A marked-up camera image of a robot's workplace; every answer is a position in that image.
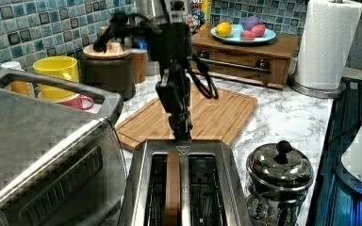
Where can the yellow cereal box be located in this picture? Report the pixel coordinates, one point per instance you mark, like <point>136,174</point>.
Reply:
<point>199,16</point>

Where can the yellow toy lemon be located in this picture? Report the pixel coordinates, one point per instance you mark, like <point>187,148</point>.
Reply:
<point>223,29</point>

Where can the glass french press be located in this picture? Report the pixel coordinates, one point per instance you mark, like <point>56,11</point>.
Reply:
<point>279,177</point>

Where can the yellow mug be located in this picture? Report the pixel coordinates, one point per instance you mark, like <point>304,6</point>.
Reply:
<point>62,67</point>

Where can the white bottle with orange liquid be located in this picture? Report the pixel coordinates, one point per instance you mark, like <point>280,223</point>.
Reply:
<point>17,86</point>

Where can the bamboo cutting board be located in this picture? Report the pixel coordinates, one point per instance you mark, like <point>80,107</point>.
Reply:
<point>221,119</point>

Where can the silver two-slot toaster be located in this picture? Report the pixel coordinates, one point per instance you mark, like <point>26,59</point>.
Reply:
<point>183,184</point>

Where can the light blue plate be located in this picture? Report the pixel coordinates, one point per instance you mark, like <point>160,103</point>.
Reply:
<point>235,35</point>

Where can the red toy strawberry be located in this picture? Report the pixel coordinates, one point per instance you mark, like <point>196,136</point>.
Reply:
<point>247,35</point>
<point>259,30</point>

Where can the purple toy eggplant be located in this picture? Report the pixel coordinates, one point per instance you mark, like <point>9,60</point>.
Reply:
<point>250,22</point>

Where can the brown wooden cup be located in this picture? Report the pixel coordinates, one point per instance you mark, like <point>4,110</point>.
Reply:
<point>139,65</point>

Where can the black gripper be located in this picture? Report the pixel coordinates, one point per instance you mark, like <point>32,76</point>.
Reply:
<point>181,126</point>

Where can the stainless toaster oven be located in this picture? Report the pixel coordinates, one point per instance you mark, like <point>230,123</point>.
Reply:
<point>59,166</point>

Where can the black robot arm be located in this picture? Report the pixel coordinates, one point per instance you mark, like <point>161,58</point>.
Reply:
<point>164,26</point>

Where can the dark canister with wooden lid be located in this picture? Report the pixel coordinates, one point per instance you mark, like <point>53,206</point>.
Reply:
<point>111,70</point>

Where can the paper towel roll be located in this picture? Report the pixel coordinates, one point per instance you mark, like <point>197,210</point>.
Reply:
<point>326,42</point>

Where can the wooden drawer box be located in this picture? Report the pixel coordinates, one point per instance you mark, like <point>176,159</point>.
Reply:
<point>265,64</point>

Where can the pink mug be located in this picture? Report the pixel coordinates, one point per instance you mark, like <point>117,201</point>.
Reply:
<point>81,102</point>

